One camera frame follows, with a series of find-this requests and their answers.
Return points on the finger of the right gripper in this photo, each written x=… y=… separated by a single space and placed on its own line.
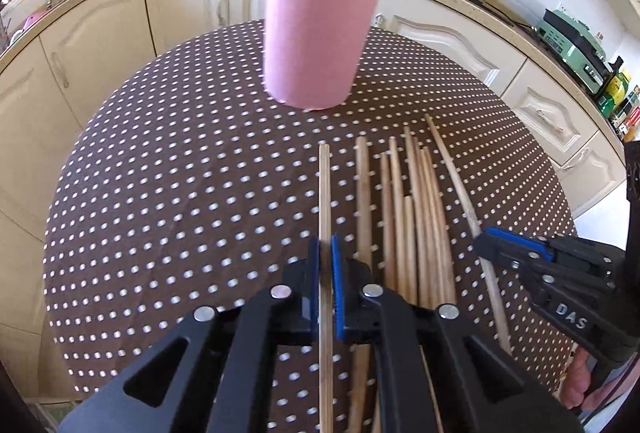
x=506 y=240
x=509 y=258

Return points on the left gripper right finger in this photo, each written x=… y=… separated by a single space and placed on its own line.
x=434 y=370

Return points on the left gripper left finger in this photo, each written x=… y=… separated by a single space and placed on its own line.
x=213 y=371

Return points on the wooden chopstick five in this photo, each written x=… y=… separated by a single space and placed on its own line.
x=412 y=295

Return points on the wooden chopstick three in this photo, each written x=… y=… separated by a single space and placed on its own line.
x=389 y=250

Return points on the wooden chopstick seven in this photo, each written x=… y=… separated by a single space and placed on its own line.
x=431 y=230

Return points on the wooden chopstick two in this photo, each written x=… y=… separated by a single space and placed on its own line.
x=361 y=357

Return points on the wooden chopstick six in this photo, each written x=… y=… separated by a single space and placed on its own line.
x=421 y=239

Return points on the wooden chopstick nine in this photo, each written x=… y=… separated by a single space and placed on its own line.
x=491 y=280

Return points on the wooden chopstick four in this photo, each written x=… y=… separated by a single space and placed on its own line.
x=398 y=198

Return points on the person right hand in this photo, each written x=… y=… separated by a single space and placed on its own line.
x=577 y=382

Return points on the brown polka dot tablecloth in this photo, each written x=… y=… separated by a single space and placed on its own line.
x=191 y=185

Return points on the green electric cooker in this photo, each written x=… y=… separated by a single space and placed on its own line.
x=573 y=44

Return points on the pink cylindrical cup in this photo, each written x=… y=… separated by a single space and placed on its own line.
x=312 y=50

